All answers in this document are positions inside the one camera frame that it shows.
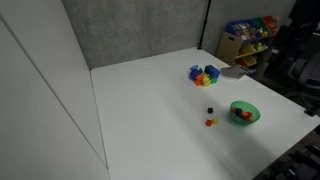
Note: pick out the large blue toy block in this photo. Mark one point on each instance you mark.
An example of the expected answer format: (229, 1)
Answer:
(212, 71)

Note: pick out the blue wooden block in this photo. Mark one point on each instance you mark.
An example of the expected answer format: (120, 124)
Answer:
(238, 112)

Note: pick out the green plastic bowl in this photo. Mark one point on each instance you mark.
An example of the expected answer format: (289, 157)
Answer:
(237, 120)

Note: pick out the orange toy piece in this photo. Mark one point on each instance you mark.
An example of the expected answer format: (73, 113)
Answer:
(199, 78)

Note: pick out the yellow toy piece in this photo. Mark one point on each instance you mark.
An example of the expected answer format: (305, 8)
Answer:
(206, 80)

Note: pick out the small dark blue cube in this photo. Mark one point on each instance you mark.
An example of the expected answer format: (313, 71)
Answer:
(210, 110)

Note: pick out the green toy piece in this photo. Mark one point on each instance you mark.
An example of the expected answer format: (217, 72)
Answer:
(214, 80)

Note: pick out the small red cube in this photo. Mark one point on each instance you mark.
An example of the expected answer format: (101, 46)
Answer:
(208, 122)

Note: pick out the small yellow cube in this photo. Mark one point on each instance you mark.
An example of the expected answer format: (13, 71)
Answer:
(215, 121)

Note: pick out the grey flat pad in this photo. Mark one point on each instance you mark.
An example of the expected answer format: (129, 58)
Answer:
(233, 72)

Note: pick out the red wooden cube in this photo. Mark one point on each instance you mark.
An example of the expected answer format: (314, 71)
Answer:
(234, 109)

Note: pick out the black vertical pole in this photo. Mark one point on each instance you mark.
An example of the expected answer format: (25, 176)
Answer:
(204, 25)

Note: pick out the wooden toy shelf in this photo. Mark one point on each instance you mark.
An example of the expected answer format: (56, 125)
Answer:
(230, 46)

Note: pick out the orange wooden cube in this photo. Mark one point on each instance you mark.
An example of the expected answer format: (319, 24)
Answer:
(247, 115)

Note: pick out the yellow storage bin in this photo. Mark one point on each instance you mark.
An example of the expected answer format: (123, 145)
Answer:
(248, 49)

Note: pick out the blue storage bin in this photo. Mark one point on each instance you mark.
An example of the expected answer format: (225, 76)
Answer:
(240, 29)

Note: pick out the red storage bin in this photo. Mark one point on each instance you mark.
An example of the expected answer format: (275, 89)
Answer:
(270, 22)

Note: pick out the grey office chair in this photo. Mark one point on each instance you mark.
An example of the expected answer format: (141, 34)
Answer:
(305, 71)

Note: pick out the black table clamp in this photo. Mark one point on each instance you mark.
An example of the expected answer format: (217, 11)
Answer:
(312, 110)

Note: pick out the black equipment frame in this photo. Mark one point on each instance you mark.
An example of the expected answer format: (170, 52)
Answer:
(296, 163)

